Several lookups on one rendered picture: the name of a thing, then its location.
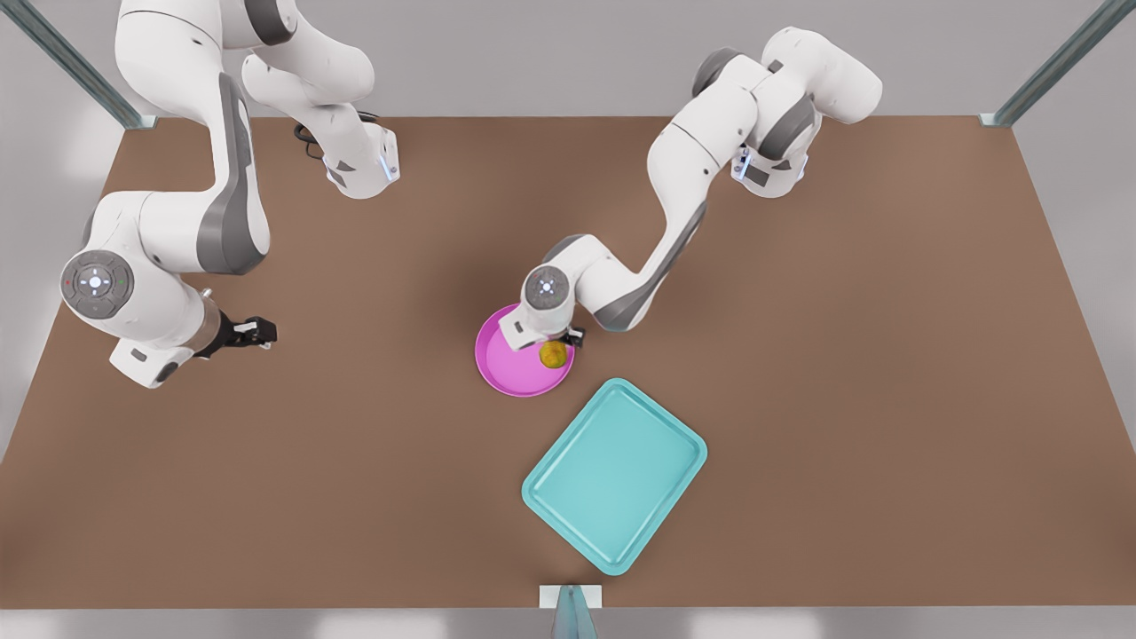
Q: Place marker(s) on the teal rectangular tray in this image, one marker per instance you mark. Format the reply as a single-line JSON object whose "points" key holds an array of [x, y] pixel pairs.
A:
{"points": [[614, 475]]}

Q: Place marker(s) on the pink round plate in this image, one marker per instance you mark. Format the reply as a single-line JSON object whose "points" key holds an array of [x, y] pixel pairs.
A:
{"points": [[515, 368]]}

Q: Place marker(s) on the orange fruit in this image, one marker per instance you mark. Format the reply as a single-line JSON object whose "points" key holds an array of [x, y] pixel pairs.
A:
{"points": [[553, 354]]}

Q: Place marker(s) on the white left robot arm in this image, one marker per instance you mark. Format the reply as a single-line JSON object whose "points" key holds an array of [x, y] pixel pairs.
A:
{"points": [[683, 169]]}

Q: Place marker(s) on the silver frame post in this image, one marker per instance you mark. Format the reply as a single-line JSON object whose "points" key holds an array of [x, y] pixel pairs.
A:
{"points": [[75, 67], [571, 612], [1052, 67]]}

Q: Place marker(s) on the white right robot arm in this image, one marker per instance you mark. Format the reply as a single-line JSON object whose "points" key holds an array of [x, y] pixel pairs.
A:
{"points": [[169, 240]]}

